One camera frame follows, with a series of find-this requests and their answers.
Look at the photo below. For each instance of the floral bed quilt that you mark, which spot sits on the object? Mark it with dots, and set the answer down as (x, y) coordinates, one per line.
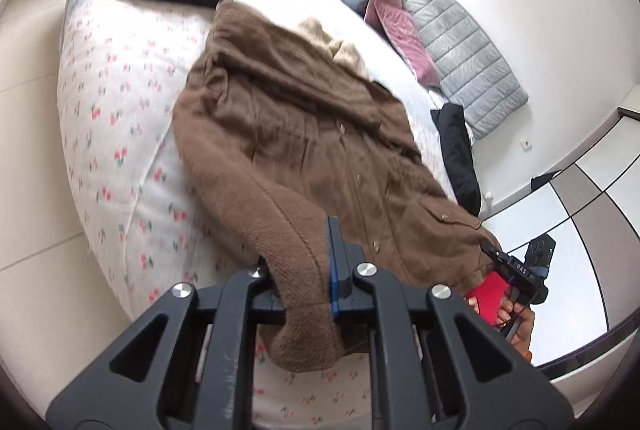
(115, 109)

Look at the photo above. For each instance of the black garment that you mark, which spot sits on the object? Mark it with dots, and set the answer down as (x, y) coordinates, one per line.
(457, 149)

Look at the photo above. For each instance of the person's right hand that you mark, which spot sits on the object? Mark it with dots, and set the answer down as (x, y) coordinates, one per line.
(489, 297)

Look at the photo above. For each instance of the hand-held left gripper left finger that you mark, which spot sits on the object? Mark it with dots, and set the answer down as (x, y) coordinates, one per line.
(235, 310)

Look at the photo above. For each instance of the white and grey wardrobe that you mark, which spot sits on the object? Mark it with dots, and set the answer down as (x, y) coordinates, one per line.
(595, 220)

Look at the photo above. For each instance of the brown coat with fur collar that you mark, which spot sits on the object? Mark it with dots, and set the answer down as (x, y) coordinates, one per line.
(300, 134)

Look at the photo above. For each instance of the black item on wardrobe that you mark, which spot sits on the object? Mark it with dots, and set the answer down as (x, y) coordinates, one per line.
(545, 181)

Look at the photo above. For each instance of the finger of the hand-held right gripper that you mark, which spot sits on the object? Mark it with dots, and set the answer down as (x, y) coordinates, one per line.
(492, 252)

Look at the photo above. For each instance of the grey padded headboard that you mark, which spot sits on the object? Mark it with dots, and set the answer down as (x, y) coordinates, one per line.
(460, 54)

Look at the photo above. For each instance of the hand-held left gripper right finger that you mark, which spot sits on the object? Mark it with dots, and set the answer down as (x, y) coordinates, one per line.
(334, 260)

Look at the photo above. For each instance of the person's right forearm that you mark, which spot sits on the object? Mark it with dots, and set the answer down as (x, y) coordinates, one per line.
(526, 335)

